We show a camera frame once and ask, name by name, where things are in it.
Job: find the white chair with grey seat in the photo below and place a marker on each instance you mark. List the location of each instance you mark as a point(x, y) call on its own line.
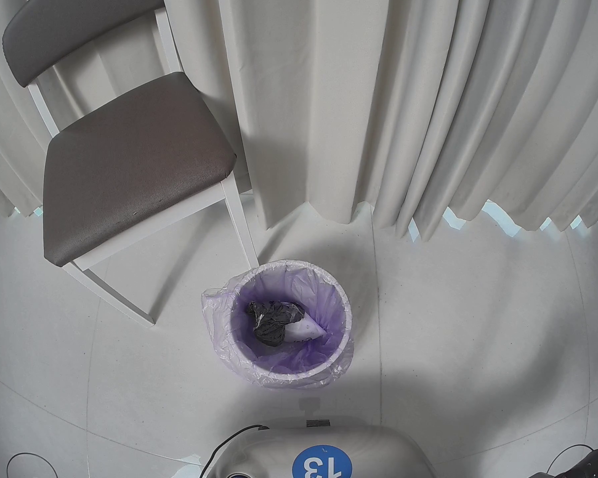
point(134, 157)

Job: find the crumpled white paper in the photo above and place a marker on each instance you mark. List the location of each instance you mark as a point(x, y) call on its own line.
point(306, 330)

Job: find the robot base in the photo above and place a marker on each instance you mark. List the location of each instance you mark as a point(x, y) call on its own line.
point(378, 451)

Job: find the crumpled black plastic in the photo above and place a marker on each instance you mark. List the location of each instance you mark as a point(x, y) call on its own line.
point(269, 324)

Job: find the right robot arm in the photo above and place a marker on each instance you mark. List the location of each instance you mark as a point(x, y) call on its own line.
point(590, 466)

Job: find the white trash bin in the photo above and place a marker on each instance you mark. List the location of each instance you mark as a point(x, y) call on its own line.
point(343, 334)

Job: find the white curtain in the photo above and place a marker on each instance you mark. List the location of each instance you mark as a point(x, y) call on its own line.
point(378, 92)

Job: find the purple plastic bag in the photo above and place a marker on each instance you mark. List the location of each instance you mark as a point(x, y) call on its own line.
point(279, 361)

